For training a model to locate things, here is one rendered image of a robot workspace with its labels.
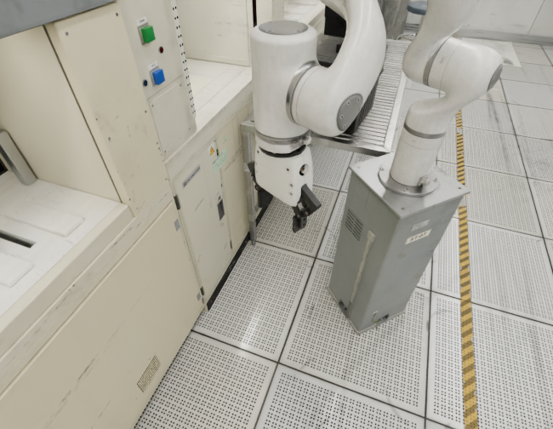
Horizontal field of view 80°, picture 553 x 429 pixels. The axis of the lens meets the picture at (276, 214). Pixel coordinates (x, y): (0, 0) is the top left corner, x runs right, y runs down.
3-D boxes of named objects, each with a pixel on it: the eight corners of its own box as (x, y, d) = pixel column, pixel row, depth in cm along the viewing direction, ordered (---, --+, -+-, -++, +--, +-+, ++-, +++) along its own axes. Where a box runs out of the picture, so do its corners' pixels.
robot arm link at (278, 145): (324, 125, 50) (322, 142, 52) (282, 105, 54) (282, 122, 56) (285, 147, 45) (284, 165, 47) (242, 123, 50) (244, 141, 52)
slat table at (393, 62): (355, 275, 174) (390, 152, 121) (250, 244, 189) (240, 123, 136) (386, 145, 261) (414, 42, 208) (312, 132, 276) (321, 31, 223)
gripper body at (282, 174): (323, 140, 51) (317, 195, 58) (276, 116, 56) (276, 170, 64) (289, 160, 47) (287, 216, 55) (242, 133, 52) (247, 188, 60)
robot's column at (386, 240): (406, 312, 159) (471, 191, 105) (357, 335, 150) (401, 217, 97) (371, 268, 177) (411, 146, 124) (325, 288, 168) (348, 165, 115)
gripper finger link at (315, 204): (324, 191, 52) (319, 216, 56) (288, 168, 55) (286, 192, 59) (319, 195, 51) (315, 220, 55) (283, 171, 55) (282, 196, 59)
